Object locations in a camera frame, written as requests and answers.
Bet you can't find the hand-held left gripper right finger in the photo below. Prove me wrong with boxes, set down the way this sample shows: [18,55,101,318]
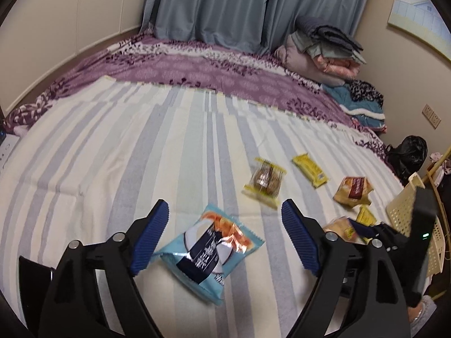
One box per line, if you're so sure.
[281,198,411,338]

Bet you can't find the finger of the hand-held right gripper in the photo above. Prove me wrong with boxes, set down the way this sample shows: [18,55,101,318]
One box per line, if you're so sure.
[348,219,409,250]

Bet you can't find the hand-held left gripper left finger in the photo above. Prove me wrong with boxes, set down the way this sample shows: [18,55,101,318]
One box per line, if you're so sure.
[37,199,170,338]

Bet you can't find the small yellow snack packet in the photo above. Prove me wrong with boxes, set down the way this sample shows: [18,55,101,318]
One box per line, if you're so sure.
[356,205,378,226]

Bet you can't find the orange pastry packet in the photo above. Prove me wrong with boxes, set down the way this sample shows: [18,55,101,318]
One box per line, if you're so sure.
[322,217,370,245]
[333,176,374,206]

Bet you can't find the cream perforated plastic basket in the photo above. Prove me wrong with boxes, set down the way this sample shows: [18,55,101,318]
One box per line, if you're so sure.
[386,172,445,275]

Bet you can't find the light blue snack packet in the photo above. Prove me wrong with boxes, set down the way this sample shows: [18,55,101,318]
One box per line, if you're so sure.
[154,204,266,306]

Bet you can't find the clear cookie packet yellow ends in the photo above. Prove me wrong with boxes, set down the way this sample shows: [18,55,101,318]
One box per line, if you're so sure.
[242,157,287,209]

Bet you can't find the grey slipper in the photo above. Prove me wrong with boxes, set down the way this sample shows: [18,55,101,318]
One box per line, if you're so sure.
[407,294,437,337]

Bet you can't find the black bag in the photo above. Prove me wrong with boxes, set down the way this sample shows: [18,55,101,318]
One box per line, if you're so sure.
[384,135,428,180]

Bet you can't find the striped blanket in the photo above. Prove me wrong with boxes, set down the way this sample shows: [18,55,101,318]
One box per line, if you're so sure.
[0,75,406,338]

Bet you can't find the pale pink cloth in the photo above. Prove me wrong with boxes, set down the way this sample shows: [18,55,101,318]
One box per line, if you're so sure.
[429,151,451,175]

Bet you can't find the teal blanket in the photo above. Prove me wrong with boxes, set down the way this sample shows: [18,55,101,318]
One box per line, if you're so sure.
[322,84,387,134]

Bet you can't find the leopard print cloth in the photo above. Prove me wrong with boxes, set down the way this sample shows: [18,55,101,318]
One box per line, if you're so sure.
[347,80,384,108]

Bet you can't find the peach folded quilt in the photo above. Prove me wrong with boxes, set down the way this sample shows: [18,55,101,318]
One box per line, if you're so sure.
[313,54,360,81]

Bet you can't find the white power strip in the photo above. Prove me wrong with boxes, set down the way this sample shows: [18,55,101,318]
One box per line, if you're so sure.
[0,132,20,173]

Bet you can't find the lilac folded quilt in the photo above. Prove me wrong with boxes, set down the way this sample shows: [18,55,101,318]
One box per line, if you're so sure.
[275,34,348,87]

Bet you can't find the purple floral bedsheet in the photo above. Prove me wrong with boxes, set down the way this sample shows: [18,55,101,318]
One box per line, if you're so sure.
[3,30,395,164]

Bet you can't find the grey blue curtain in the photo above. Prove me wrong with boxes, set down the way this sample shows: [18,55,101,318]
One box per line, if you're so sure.
[141,0,376,57]

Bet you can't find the wall poster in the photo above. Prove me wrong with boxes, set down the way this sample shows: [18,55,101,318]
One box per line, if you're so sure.
[387,0,451,62]

